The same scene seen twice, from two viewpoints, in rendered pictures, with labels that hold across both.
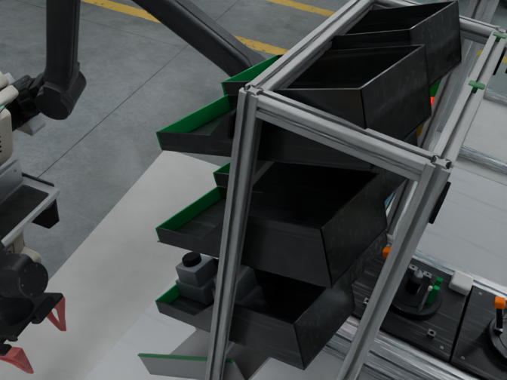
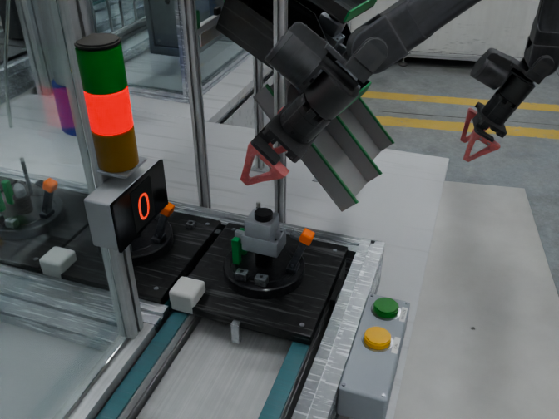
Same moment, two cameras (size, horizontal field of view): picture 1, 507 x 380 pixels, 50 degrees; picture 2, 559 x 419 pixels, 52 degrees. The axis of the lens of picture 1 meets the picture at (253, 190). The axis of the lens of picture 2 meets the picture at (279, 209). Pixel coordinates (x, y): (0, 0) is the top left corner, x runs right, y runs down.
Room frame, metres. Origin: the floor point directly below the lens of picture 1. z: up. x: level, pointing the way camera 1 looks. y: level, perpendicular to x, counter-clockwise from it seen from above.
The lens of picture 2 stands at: (1.69, -0.17, 1.60)
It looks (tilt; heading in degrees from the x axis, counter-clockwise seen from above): 33 degrees down; 177
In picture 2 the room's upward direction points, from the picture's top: straight up
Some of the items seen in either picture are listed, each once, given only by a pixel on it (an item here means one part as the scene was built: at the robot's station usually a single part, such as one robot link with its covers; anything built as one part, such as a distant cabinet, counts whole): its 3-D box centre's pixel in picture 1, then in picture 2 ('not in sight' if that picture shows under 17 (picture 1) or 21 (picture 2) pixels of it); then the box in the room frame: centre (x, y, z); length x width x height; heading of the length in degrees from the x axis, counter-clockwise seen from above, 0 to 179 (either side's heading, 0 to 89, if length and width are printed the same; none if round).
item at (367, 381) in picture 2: not in sight; (375, 353); (1.08, 0.02, 0.93); 0.21 x 0.07 x 0.06; 157
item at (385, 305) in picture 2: not in sight; (385, 309); (1.02, 0.04, 0.96); 0.04 x 0.04 x 0.02
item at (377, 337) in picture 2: not in sight; (377, 339); (1.08, 0.02, 0.96); 0.04 x 0.04 x 0.02
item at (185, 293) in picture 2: not in sight; (187, 295); (0.97, -0.28, 0.97); 0.05 x 0.05 x 0.04; 67
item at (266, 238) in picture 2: not in sight; (258, 228); (0.92, -0.16, 1.06); 0.08 x 0.04 x 0.07; 65
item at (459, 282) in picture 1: (415, 282); (131, 224); (0.82, -0.39, 1.01); 0.24 x 0.24 x 0.13; 67
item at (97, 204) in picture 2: not in sight; (114, 140); (1.05, -0.33, 1.29); 0.12 x 0.05 x 0.25; 157
